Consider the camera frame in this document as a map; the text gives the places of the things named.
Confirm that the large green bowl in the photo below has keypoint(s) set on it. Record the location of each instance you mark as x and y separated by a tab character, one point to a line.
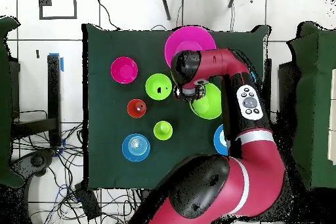
210	107

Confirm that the lime green cup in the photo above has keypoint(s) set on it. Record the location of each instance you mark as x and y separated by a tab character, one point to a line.
163	130

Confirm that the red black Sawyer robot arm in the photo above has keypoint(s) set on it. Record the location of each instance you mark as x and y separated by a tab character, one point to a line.
247	182

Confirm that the small green bowl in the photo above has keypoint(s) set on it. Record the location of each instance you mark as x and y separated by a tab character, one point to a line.
152	82

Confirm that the orange cup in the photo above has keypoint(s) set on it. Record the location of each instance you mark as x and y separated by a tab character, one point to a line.
136	108

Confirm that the large pink bowl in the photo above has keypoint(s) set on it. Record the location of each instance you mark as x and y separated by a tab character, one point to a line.
184	37

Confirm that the large blue bowl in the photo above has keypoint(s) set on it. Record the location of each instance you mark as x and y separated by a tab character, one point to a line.
220	141

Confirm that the small red-pink bowl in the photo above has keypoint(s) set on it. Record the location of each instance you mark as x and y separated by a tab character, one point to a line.
124	70

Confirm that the medium blue bowl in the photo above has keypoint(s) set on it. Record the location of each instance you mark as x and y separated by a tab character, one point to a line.
136	147

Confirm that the dark green table cloth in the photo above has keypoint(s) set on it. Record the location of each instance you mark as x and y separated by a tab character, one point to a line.
105	145

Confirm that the green covered side table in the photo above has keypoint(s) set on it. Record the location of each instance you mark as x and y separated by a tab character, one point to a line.
5	103
315	103

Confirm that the black power box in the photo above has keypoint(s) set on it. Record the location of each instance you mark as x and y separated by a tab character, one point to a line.
87	200

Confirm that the black wheel base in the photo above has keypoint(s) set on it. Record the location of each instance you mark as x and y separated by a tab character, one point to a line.
37	161

